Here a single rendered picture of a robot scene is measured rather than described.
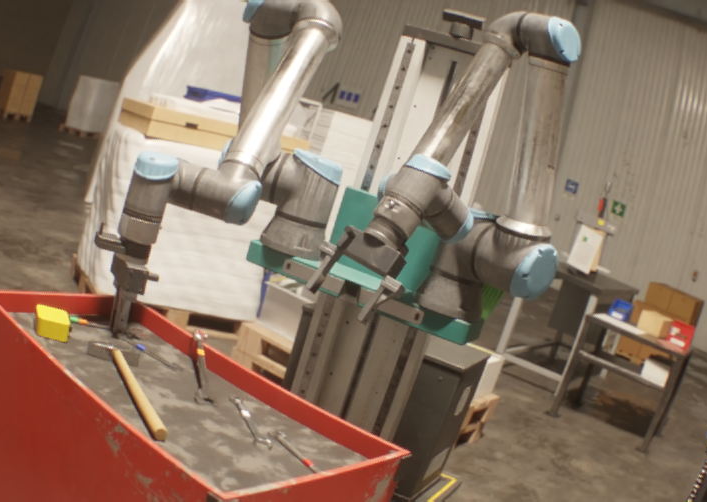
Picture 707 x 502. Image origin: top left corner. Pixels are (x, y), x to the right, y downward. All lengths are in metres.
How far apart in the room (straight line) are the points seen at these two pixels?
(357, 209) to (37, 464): 1.43
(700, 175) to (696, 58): 2.20
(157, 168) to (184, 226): 3.29
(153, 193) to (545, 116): 0.97
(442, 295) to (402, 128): 0.55
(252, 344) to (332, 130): 1.83
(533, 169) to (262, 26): 0.74
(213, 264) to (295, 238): 2.64
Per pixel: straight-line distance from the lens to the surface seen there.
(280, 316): 4.49
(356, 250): 1.71
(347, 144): 5.72
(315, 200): 2.30
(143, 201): 1.51
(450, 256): 2.14
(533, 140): 1.99
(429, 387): 2.55
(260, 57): 2.04
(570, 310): 7.19
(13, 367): 1.37
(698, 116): 13.61
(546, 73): 1.99
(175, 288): 4.87
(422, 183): 1.72
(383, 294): 1.67
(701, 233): 13.31
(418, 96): 2.45
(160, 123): 4.62
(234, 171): 1.61
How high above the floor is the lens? 1.40
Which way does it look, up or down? 8 degrees down
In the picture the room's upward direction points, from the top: 17 degrees clockwise
